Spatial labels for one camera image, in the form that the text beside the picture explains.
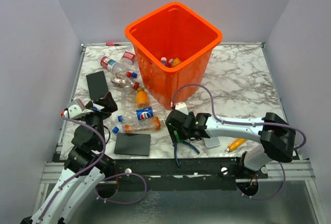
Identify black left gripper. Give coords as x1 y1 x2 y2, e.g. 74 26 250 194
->
81 92 117 148

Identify small orange juice bottle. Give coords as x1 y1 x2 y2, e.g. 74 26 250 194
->
136 87 149 109

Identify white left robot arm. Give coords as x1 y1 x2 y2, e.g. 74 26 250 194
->
21 92 117 223

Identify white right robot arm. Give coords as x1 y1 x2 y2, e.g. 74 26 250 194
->
165 110 296 178

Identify orange plastic bin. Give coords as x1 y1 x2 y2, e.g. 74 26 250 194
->
125 2 223 110

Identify black foam block left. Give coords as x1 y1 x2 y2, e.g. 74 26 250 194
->
86 71 108 100

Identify orange label slim bottle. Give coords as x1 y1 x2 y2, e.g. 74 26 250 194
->
111 117 164 134

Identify clear crushed bottle left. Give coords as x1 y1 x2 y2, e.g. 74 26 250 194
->
121 86 137 112

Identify red cap clear bottle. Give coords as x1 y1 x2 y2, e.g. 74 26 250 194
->
111 72 140 90

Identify grey metal tin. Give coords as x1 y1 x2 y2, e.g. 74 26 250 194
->
203 137 220 148

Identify red label water bottle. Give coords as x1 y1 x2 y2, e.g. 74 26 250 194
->
100 56 125 73

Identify pepsi bottle blue label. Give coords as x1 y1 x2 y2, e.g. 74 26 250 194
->
117 106 165 123

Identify black foam pad front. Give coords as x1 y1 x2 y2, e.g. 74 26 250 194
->
114 133 151 156

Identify orange utility knife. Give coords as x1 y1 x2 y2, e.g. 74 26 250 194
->
225 138 246 153

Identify orange bottle near tin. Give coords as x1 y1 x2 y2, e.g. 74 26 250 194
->
169 57 182 68

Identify red screwdriver at back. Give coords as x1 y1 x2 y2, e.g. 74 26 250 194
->
106 42 124 47

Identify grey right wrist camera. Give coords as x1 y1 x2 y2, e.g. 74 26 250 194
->
172 102 188 115

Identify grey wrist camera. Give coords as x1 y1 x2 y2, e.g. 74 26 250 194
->
172 102 188 115
62 98 87 119

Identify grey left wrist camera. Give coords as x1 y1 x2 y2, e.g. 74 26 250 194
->
62 98 87 119

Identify blue handled pliers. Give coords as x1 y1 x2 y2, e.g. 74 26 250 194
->
173 141 200 168

